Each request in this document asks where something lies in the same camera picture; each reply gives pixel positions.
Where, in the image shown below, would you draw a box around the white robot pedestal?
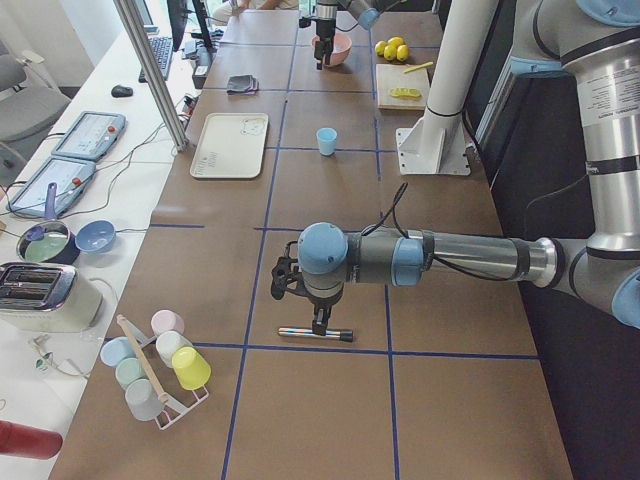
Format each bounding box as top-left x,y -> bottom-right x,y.
396,0 -> 499,176

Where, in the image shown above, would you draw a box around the pink bowl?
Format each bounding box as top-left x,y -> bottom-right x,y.
311,32 -> 352,69

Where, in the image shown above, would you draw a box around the grey cup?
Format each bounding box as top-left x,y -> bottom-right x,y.
124,378 -> 163,421

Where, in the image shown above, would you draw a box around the blue bowl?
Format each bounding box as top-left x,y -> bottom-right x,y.
75,220 -> 116,253

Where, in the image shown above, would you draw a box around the yellow cup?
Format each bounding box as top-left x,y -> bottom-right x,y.
171,346 -> 212,391

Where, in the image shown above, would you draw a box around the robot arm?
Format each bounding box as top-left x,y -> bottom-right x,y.
294,1 -> 639,336
311,0 -> 399,70

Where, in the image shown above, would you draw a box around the black keyboard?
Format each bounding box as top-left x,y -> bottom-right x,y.
148,36 -> 173,80

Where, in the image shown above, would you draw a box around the white cup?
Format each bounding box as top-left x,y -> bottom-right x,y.
155,330 -> 193,369

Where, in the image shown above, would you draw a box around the white cup rack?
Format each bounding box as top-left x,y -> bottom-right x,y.
116,314 -> 210,431

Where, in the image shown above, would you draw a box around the cream bear tray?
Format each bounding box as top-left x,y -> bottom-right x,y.
190,113 -> 269,179

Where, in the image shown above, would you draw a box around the teach pendant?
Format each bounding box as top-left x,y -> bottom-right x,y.
52,111 -> 126,162
7,156 -> 96,219

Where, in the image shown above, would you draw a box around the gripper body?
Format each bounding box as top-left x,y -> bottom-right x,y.
316,18 -> 334,53
306,284 -> 344,311

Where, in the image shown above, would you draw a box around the grey folded cloth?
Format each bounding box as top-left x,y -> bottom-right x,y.
226,74 -> 259,95

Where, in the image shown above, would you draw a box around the red bottle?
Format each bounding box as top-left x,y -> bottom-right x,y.
1,420 -> 63,460

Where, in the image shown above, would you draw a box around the yellow lemon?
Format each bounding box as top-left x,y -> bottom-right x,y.
374,41 -> 387,56
396,44 -> 410,62
387,36 -> 405,48
383,45 -> 397,61

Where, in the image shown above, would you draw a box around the wooden cutting board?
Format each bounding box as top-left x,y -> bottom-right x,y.
375,64 -> 430,111

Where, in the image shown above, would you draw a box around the cream toaster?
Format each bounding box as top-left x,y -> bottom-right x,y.
1,262 -> 102,333

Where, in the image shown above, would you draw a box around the light blue cup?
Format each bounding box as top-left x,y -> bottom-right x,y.
316,127 -> 338,156

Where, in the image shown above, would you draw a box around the yellow plastic knife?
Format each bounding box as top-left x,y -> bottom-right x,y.
402,61 -> 434,74

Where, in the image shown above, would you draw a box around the pink cup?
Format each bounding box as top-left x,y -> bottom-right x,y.
150,309 -> 185,337

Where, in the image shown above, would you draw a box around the lemon slices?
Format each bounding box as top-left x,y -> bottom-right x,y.
389,87 -> 422,99

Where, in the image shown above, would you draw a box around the black mouse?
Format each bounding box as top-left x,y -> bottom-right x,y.
111,85 -> 133,98

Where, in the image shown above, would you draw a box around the blue saucepan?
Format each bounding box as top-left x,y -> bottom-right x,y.
16,182 -> 80,265

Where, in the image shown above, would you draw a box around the aluminium frame post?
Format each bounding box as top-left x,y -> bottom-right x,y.
114,0 -> 188,152

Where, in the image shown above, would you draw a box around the green cup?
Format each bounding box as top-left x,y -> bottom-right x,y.
115,358 -> 147,390

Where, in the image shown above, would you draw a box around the steel muddler with black tip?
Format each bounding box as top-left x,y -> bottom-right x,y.
277,327 -> 354,343

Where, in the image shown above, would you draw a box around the office chair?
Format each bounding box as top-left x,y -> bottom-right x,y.
1,43 -> 71,187

